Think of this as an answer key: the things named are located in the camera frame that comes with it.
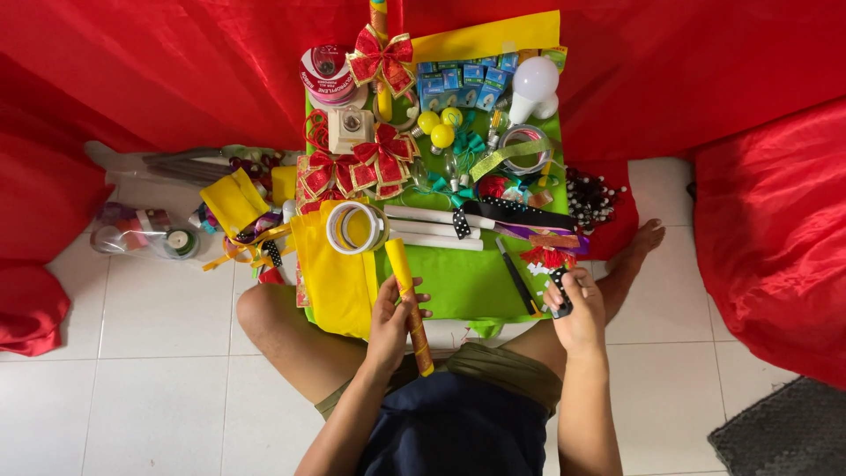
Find person's left hand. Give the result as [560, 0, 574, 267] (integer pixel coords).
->
[365, 274, 434, 374]

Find person's right hand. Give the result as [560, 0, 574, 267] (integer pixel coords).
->
[542, 266, 608, 359]

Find short black dotted ribbon piece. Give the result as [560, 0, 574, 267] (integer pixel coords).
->
[549, 266, 575, 321]

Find yellow tube with gold-red wrap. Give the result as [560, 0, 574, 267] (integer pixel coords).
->
[385, 238, 436, 378]

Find white paper scraps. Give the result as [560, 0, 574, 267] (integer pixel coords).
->
[525, 260, 557, 313]

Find folded yellow felt sheet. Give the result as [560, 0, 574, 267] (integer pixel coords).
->
[290, 197, 382, 340]

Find person's right leg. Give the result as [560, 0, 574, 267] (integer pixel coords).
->
[501, 218, 667, 382]

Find person's leg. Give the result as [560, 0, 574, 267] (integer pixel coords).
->
[501, 218, 667, 382]
[235, 282, 392, 405]

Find red tassel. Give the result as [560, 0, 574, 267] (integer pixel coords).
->
[519, 245, 578, 271]

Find black utility knife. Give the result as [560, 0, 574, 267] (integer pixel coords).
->
[495, 237, 542, 317]

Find purple ribbon with gold band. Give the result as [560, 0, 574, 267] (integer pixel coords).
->
[492, 221, 590, 257]

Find olive green shorts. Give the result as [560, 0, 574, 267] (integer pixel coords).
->
[315, 341, 564, 421]

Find person's left leg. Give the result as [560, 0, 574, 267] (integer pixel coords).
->
[235, 282, 392, 405]

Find white paper tube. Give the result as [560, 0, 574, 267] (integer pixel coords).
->
[383, 204, 497, 231]
[388, 231, 485, 252]
[388, 219, 482, 240]

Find white double-sided tape roll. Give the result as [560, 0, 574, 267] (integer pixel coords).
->
[325, 200, 391, 256]

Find long black dotted ribbon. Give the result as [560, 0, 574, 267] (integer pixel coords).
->
[452, 196, 576, 241]

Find navy blue shirt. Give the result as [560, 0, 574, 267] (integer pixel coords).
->
[356, 371, 551, 476]

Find tangle of coloured ribbons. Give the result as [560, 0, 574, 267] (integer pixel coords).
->
[189, 197, 300, 286]

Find small yellow paper piece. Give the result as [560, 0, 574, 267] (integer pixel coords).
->
[270, 165, 299, 206]

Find green glitter ribbon strip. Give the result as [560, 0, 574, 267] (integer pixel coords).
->
[470, 138, 553, 183]

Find grey ribbon roll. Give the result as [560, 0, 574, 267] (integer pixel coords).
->
[497, 123, 553, 177]

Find crumpled yellow paper sheet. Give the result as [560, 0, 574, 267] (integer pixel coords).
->
[200, 168, 271, 239]

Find cream plastic lamp holder block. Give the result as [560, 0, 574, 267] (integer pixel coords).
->
[328, 105, 376, 156]

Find red fabric covered mound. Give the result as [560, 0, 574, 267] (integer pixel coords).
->
[693, 98, 846, 391]

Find green tape roll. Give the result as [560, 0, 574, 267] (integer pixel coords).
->
[163, 227, 200, 260]

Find grey doormat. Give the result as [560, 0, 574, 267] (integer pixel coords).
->
[706, 375, 846, 476]

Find large white light bulb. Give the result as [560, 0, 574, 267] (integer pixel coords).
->
[507, 56, 561, 127]

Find white and pink ribbon spool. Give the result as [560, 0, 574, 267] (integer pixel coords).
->
[299, 44, 370, 111]

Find pile of blue bulb boxes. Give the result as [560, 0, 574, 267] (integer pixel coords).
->
[416, 53, 520, 112]

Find clear bag of grey sticks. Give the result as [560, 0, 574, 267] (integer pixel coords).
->
[84, 140, 300, 190]

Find green and yellow boxes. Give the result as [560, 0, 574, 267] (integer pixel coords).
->
[517, 45, 568, 74]

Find large red gold-trimmed bow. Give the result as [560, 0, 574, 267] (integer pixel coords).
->
[346, 24, 416, 99]

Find clear bag of tape rolls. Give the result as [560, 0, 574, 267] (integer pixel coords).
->
[89, 201, 203, 261]

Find flat yellow felt sheet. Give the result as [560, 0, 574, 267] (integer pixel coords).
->
[410, 10, 563, 65]

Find tall yellow gold-wrapped tube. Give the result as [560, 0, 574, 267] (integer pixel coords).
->
[368, 0, 395, 124]

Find red fabric backdrop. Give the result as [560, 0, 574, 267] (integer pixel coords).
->
[0, 0, 846, 358]

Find black and white bead string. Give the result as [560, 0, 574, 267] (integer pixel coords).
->
[564, 167, 628, 234]

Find pale wreath ring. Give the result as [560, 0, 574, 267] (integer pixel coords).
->
[373, 89, 421, 132]

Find red wire coil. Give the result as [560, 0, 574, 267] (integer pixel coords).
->
[303, 109, 331, 153]

